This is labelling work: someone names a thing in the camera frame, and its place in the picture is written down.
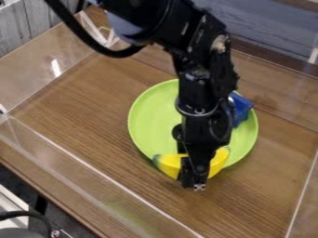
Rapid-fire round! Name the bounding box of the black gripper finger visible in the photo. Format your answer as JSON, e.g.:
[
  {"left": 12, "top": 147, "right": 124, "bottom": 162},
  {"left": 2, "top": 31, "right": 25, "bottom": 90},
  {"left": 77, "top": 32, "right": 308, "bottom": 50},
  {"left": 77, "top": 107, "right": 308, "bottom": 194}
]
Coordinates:
[{"left": 177, "top": 149, "right": 216, "bottom": 191}]

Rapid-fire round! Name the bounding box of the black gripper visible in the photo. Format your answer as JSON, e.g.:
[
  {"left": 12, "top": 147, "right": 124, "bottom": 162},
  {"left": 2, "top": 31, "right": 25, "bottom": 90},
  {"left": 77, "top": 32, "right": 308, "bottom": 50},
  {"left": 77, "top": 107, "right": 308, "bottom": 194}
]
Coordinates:
[{"left": 172, "top": 33, "right": 239, "bottom": 155}]

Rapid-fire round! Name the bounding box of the yellow toy banana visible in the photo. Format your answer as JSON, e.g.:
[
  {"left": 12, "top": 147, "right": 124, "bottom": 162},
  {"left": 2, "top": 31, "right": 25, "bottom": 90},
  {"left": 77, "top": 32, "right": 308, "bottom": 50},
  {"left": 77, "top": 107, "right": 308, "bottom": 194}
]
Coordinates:
[{"left": 152, "top": 147, "right": 230, "bottom": 179}]

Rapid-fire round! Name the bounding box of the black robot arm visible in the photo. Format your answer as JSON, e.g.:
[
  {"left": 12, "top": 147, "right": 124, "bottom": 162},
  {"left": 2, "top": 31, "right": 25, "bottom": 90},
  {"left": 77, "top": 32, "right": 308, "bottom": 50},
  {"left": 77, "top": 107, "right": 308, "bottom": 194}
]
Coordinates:
[{"left": 91, "top": 0, "right": 239, "bottom": 190}]

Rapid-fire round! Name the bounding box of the green round plate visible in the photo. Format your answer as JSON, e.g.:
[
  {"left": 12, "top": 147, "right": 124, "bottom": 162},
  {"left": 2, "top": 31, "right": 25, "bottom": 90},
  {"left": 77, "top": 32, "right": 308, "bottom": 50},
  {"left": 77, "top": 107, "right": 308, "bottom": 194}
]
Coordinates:
[{"left": 128, "top": 79, "right": 258, "bottom": 167}]

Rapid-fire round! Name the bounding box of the blue plastic block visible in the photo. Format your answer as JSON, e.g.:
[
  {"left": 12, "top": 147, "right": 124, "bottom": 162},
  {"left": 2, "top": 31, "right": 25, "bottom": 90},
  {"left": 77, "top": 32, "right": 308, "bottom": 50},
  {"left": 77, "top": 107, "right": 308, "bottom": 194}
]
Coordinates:
[{"left": 230, "top": 92, "right": 254, "bottom": 127}]

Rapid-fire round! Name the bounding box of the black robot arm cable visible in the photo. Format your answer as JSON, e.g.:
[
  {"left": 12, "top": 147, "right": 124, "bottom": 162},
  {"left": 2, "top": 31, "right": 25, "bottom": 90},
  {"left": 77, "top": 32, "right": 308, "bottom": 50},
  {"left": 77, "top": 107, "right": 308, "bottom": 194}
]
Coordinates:
[{"left": 43, "top": 0, "right": 147, "bottom": 59}]

